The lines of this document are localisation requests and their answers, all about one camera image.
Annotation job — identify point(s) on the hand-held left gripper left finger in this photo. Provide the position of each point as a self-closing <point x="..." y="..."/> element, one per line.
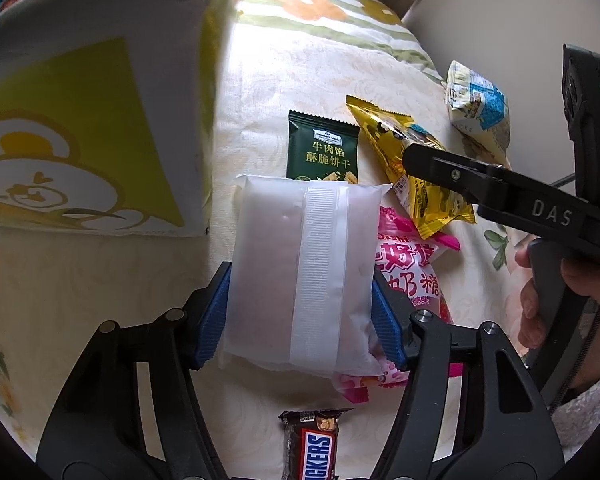
<point x="214" y="310"/>

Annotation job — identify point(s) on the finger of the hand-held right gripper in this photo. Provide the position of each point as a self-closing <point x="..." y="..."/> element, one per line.
<point x="445" y="170"/>

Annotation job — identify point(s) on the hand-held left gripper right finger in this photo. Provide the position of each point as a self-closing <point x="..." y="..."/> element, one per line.
<point x="387" y="325"/>

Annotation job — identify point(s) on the yellow snack packet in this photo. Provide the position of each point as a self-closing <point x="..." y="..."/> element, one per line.
<point x="380" y="135"/>

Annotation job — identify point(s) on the waffle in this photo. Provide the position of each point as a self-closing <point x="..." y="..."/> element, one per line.
<point x="270" y="260"/>

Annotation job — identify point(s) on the white and yellow cardboard box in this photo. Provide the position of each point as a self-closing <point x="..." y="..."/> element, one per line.
<point x="105" y="110"/>

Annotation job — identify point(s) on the person's right forearm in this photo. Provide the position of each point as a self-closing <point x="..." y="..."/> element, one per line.
<point x="590" y="420"/>

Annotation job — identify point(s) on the person's right hand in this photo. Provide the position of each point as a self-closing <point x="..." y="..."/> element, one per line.
<point x="531" y="320"/>

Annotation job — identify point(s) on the pink candy packet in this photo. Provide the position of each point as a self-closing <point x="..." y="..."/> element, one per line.
<point x="415" y="270"/>

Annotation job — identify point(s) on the dark green snack packet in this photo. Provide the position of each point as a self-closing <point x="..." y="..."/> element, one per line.
<point x="320" y="150"/>

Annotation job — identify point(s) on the brown chocolate bar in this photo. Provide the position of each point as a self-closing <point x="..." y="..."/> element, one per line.
<point x="310" y="445"/>

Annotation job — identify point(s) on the floral striped blanket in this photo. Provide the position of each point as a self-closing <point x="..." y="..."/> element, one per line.
<point x="330" y="5"/>

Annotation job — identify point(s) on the floral tablecloth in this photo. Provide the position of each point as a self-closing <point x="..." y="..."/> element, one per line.
<point x="260" y="85"/>

